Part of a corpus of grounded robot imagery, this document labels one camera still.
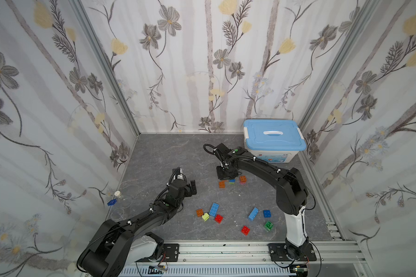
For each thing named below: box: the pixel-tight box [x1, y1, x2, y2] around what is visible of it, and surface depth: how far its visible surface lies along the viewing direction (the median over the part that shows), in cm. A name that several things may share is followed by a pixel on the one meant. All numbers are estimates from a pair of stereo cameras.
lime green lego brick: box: [201, 212, 210, 222], surface depth 85 cm
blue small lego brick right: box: [262, 209, 272, 219], surface depth 86 cm
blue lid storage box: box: [243, 119, 307, 164], surface depth 99 cm
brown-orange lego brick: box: [195, 208, 204, 217], surface depth 86 cm
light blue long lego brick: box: [209, 202, 220, 217], surface depth 87 cm
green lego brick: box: [263, 220, 274, 231], surface depth 82 cm
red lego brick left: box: [214, 214, 224, 224], surface depth 84 cm
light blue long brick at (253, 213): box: [248, 207, 260, 222], surface depth 85 cm
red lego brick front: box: [240, 225, 251, 237], surface depth 81 cm
